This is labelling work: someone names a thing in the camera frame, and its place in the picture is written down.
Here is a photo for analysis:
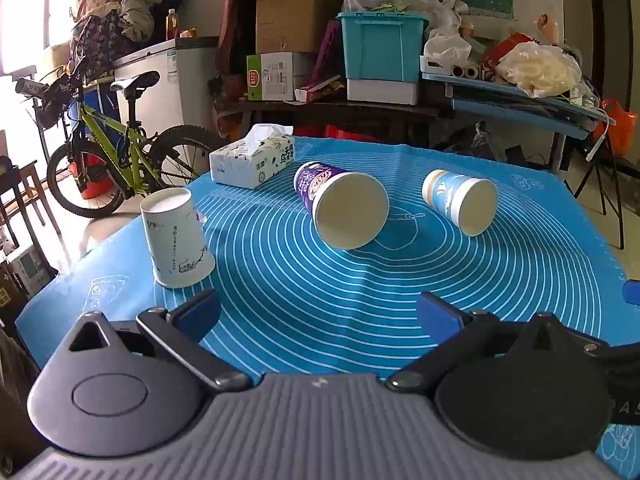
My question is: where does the black folding stand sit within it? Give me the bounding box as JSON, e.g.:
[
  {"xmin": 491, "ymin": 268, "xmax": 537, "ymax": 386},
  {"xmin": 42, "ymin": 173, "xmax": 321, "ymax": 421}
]
[{"xmin": 571, "ymin": 147, "xmax": 627, "ymax": 251}]

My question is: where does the white plastic box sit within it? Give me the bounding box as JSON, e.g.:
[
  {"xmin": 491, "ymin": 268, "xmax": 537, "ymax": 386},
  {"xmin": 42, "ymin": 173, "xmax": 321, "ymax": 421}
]
[{"xmin": 346, "ymin": 77, "xmax": 420, "ymax": 106}]

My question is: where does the teal tissue pack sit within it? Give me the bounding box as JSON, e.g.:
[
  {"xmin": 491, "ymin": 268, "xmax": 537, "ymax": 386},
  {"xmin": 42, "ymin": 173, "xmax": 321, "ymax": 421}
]
[{"xmin": 457, "ymin": 0, "xmax": 516, "ymax": 17}]

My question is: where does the magenta flat package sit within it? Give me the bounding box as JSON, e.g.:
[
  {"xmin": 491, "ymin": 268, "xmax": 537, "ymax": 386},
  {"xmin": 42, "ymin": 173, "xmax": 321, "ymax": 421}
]
[{"xmin": 311, "ymin": 19, "xmax": 345, "ymax": 87}]

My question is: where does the clear bag of yellowish stuff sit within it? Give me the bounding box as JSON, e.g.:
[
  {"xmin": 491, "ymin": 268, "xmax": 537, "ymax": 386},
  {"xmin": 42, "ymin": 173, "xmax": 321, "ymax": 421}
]
[{"xmin": 495, "ymin": 42, "xmax": 582, "ymax": 99}]

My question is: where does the blue silicone baking mat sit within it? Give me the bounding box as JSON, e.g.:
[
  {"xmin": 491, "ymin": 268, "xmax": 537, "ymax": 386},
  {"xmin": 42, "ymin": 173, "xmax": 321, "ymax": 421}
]
[{"xmin": 15, "ymin": 135, "xmax": 640, "ymax": 480}]

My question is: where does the light blue desk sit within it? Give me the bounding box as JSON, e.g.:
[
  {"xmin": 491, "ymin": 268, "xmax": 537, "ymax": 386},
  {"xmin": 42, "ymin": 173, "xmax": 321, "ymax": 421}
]
[{"xmin": 421, "ymin": 72, "xmax": 617, "ymax": 173}]

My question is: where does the white chest freezer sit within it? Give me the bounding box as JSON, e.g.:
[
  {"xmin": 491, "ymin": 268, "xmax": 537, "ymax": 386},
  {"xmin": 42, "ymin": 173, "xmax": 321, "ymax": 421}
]
[{"xmin": 112, "ymin": 37, "xmax": 222, "ymax": 137}]

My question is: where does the dark floral bag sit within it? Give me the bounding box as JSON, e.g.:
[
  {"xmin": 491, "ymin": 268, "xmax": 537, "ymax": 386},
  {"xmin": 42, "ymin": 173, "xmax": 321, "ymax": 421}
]
[{"xmin": 69, "ymin": 10, "xmax": 127, "ymax": 67}]

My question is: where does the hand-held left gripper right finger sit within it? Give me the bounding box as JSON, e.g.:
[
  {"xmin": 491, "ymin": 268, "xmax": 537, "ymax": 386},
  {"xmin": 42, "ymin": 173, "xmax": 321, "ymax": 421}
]
[{"xmin": 386, "ymin": 291, "xmax": 610, "ymax": 392}]

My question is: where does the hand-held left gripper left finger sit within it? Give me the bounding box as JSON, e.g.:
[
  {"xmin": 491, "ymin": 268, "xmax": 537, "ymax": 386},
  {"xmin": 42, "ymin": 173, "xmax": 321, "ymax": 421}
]
[{"xmin": 52, "ymin": 289, "xmax": 253, "ymax": 393}]

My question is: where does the purple paper cup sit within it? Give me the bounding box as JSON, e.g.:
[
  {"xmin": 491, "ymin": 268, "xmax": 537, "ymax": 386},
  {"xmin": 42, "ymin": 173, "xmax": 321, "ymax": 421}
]
[{"xmin": 292, "ymin": 161, "xmax": 391, "ymax": 251}]

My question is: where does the teal plastic storage bin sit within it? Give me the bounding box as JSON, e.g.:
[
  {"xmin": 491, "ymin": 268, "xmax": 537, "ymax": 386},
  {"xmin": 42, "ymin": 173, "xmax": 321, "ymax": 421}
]
[{"xmin": 336, "ymin": 10, "xmax": 431, "ymax": 83}]

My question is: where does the orange plastic bag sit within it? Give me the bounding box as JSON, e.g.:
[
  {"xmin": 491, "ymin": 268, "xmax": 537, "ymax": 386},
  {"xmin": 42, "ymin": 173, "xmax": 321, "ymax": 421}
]
[{"xmin": 595, "ymin": 99, "xmax": 640, "ymax": 157}]

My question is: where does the dark door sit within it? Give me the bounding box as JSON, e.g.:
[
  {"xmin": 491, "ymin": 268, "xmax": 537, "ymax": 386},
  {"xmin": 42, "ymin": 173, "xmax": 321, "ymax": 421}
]
[{"xmin": 590, "ymin": 0, "xmax": 632, "ymax": 107}]

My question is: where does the crumpled white plastic bag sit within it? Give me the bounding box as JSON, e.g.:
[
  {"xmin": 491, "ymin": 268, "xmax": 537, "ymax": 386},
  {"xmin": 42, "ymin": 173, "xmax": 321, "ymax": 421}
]
[{"xmin": 423, "ymin": 29, "xmax": 474, "ymax": 63}]

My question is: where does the tall brown cardboard box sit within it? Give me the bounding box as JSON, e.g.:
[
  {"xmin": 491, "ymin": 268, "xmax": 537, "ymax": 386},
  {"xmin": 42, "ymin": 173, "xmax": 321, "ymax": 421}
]
[{"xmin": 256, "ymin": 0, "xmax": 346, "ymax": 56}]

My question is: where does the knotted beige curtain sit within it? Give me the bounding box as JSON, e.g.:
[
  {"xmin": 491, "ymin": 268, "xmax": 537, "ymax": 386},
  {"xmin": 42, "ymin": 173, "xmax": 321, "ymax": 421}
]
[{"xmin": 119, "ymin": 0, "xmax": 157, "ymax": 41}]

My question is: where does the dark wooden table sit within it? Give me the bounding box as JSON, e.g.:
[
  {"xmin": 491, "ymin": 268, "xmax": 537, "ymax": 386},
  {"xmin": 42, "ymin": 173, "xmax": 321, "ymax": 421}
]
[{"xmin": 220, "ymin": 94, "xmax": 453, "ymax": 148}]

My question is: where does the green and white carton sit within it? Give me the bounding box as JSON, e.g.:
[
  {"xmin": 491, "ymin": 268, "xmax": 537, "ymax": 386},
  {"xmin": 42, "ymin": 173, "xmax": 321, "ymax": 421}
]
[{"xmin": 246, "ymin": 51, "xmax": 317, "ymax": 102}]

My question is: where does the dark wooden chair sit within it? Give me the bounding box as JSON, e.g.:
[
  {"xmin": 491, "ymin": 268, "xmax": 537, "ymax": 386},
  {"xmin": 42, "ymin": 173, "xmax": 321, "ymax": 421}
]
[{"xmin": 0, "ymin": 156, "xmax": 62, "ymax": 261}]

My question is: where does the blue and white paper cup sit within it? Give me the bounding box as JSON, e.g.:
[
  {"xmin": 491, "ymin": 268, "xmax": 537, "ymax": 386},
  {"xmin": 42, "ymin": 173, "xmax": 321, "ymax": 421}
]
[{"xmin": 421, "ymin": 169, "xmax": 499, "ymax": 238}]

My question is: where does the white tray with rolls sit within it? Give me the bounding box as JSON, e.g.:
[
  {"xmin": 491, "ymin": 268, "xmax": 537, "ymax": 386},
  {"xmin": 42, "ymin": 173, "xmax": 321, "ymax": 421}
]
[{"xmin": 419, "ymin": 54, "xmax": 484, "ymax": 81}]

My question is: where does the green bicycle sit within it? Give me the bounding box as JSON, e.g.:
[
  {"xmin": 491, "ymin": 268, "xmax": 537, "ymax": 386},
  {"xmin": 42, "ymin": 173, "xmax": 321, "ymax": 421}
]
[{"xmin": 15, "ymin": 57, "xmax": 226, "ymax": 219}]

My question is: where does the white paper cup green print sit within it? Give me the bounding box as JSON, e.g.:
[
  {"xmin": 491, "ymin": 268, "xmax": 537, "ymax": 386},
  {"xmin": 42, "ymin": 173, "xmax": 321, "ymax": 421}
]
[{"xmin": 140, "ymin": 187, "xmax": 217, "ymax": 289}]

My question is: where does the white tissue box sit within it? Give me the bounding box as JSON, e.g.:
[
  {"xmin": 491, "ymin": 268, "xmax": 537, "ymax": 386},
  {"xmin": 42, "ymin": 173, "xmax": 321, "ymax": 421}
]
[{"xmin": 209, "ymin": 123, "xmax": 297, "ymax": 190}]

